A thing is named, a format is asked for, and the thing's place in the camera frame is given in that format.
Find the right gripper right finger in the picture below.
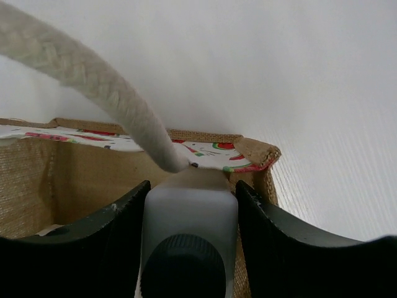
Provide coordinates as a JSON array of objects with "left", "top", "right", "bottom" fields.
[{"left": 236, "top": 181, "right": 396, "bottom": 298}]

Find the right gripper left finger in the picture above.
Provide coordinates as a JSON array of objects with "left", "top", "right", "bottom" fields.
[{"left": 1, "top": 181, "right": 151, "bottom": 297}]

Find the watermelon print canvas bag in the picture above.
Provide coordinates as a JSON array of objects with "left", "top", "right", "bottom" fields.
[{"left": 0, "top": 1, "right": 282, "bottom": 298}]

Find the white bottle dark cap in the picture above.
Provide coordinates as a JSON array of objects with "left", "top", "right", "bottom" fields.
[{"left": 140, "top": 168, "right": 238, "bottom": 297}]

